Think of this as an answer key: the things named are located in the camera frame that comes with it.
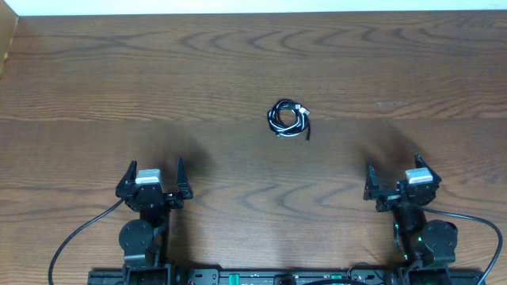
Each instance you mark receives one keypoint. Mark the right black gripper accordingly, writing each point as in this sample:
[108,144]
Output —
[389,198]

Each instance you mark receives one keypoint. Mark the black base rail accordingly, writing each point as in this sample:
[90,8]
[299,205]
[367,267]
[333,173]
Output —
[212,276]

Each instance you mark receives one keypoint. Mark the wooden side panel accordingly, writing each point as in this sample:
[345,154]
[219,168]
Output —
[8,25]

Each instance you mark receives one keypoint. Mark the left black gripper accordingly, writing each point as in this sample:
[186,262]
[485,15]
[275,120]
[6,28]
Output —
[152,195]

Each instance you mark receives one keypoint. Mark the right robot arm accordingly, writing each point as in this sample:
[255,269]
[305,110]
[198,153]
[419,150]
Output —
[428,246]

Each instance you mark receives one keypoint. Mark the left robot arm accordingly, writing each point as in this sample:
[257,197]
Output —
[144,240]

